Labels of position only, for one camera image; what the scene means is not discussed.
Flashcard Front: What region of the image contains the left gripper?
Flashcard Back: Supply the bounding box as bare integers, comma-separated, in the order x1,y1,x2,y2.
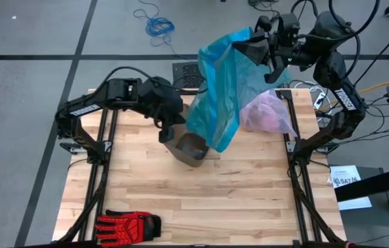
151,103,187,144

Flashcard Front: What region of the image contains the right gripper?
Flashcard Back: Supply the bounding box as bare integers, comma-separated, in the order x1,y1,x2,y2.
231,12,307,85

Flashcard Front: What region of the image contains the brown trash bin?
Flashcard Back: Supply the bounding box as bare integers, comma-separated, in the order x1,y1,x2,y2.
163,102,213,169

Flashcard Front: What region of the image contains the pink trash bag blue drawstring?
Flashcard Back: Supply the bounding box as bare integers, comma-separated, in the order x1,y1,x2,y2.
239,89,299,136

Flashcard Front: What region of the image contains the teal trash bag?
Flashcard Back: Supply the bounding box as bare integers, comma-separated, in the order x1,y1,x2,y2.
185,26,292,154

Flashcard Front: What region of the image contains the white power strip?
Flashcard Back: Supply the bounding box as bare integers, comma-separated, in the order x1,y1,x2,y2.
313,90,328,110

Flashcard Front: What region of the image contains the red and black work glove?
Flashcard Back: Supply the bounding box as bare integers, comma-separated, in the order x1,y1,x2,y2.
94,209,162,247

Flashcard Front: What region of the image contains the white printed paper sheet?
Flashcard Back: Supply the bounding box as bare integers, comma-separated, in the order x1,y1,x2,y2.
329,164,374,211

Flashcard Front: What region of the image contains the black metal beam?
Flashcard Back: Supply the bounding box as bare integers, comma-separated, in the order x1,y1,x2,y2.
334,165,389,203

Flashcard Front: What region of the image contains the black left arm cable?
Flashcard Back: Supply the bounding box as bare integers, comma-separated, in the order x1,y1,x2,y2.
103,65,167,90

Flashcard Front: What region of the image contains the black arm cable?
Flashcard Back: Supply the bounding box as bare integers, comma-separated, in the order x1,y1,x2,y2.
103,65,167,90
290,0,381,81

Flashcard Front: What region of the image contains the blue cable coil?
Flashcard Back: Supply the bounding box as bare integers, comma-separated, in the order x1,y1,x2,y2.
132,0,191,60

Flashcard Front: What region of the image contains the yellow hanging cable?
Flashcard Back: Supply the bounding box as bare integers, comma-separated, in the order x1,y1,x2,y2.
317,75,389,112

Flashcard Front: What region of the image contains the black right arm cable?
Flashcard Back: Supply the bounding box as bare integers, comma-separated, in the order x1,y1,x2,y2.
290,0,381,81

